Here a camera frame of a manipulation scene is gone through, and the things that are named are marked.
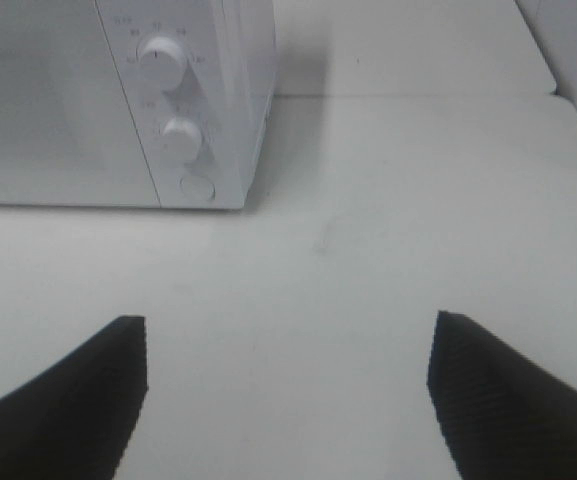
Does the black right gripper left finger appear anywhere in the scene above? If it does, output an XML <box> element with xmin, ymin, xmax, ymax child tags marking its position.
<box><xmin>0</xmin><ymin>316</ymin><xmax>147</xmax><ymax>479</ymax></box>

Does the round white door button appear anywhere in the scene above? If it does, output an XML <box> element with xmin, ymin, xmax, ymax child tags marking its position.
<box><xmin>179</xmin><ymin>174</ymin><xmax>216</xmax><ymax>202</ymax></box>

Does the white round knob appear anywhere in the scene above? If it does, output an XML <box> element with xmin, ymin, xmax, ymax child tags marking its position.
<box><xmin>161</xmin><ymin>117</ymin><xmax>203</xmax><ymax>164</ymax></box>
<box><xmin>137</xmin><ymin>35</ymin><xmax>188</xmax><ymax>91</ymax></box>

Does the white microwave door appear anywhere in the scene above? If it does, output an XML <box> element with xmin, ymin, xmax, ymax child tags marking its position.
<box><xmin>0</xmin><ymin>1</ymin><xmax>159</xmax><ymax>207</ymax></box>

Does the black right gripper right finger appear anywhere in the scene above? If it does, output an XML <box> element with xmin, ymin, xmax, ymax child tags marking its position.
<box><xmin>427</xmin><ymin>311</ymin><xmax>577</xmax><ymax>479</ymax></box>

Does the white microwave oven body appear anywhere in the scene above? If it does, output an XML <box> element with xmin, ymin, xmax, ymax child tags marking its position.
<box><xmin>0</xmin><ymin>0</ymin><xmax>276</xmax><ymax>211</ymax></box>

